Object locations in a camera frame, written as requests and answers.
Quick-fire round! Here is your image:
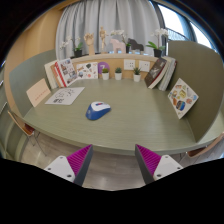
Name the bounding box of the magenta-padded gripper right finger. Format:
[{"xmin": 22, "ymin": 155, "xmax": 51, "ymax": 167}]
[{"xmin": 134, "ymin": 143, "xmax": 184, "ymax": 185}]

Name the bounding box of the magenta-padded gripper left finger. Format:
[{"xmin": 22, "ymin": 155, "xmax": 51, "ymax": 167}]
[{"xmin": 43, "ymin": 143, "xmax": 94, "ymax": 187}]

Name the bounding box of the blue and white computer mouse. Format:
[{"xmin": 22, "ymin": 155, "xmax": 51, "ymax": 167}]
[{"xmin": 85, "ymin": 101, "xmax": 112, "ymax": 121}]

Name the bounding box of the white mouse pad with drawing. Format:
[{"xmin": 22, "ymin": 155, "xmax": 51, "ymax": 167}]
[{"xmin": 44, "ymin": 86, "xmax": 86, "ymax": 106}]

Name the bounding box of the wooden chair with metal legs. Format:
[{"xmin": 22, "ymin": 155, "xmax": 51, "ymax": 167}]
[
  {"xmin": 181, "ymin": 131, "xmax": 224, "ymax": 161},
  {"xmin": 7, "ymin": 109, "xmax": 46, "ymax": 156}
]

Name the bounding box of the colourful sticker card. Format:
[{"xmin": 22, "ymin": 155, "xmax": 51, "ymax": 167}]
[{"xmin": 167, "ymin": 77, "xmax": 200, "ymax": 120}]

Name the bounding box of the beige card booklet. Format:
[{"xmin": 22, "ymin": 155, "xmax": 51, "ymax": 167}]
[{"xmin": 25, "ymin": 78, "xmax": 52, "ymax": 108}]

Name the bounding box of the white books stack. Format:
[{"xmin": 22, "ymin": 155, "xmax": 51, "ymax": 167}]
[{"xmin": 156, "ymin": 56, "xmax": 178, "ymax": 92}]

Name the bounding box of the white book with red band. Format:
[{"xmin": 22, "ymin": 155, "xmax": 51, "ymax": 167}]
[{"xmin": 52, "ymin": 61, "xmax": 66, "ymax": 89}]

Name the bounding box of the tan cover book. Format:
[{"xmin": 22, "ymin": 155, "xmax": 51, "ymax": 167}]
[{"xmin": 50, "ymin": 63, "xmax": 62, "ymax": 89}]

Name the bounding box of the thick white book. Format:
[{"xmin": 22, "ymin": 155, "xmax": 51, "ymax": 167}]
[{"xmin": 44, "ymin": 60, "xmax": 58, "ymax": 90}]

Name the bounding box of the red book with photo cover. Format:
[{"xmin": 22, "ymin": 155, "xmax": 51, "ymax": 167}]
[{"xmin": 54, "ymin": 57, "xmax": 79, "ymax": 88}]

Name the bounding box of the white sticker sheet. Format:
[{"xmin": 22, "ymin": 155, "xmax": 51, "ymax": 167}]
[{"xmin": 75, "ymin": 61, "xmax": 99, "ymax": 80}]

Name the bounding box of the white orchid in black pot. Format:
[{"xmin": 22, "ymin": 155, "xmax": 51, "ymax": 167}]
[
  {"xmin": 145, "ymin": 27, "xmax": 170, "ymax": 58},
  {"xmin": 59, "ymin": 35, "xmax": 84, "ymax": 58},
  {"xmin": 110, "ymin": 29, "xmax": 132, "ymax": 54}
]

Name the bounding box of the black wooden horse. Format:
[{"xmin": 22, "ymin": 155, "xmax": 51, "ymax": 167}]
[{"xmin": 127, "ymin": 37, "xmax": 145, "ymax": 54}]

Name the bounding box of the wooden hand model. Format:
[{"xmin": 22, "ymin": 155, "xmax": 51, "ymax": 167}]
[{"xmin": 83, "ymin": 32, "xmax": 96, "ymax": 56}]

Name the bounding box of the pink wooden horse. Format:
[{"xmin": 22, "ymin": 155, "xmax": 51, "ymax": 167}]
[{"xmin": 109, "ymin": 38, "xmax": 127, "ymax": 55}]

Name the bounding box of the wooden artist mannequin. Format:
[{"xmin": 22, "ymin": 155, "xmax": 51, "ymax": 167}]
[{"xmin": 98, "ymin": 26, "xmax": 109, "ymax": 54}]

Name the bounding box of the dark-framed window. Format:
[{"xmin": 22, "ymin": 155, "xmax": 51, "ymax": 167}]
[{"xmin": 153, "ymin": 1, "xmax": 218, "ymax": 51}]

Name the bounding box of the grey curtain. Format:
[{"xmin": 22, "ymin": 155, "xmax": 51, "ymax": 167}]
[{"xmin": 55, "ymin": 0, "xmax": 164, "ymax": 61}]

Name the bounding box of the white wall socket plate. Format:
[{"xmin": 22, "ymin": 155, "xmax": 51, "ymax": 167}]
[
  {"xmin": 123, "ymin": 58, "xmax": 136, "ymax": 71},
  {"xmin": 138, "ymin": 60, "xmax": 151, "ymax": 73}
]

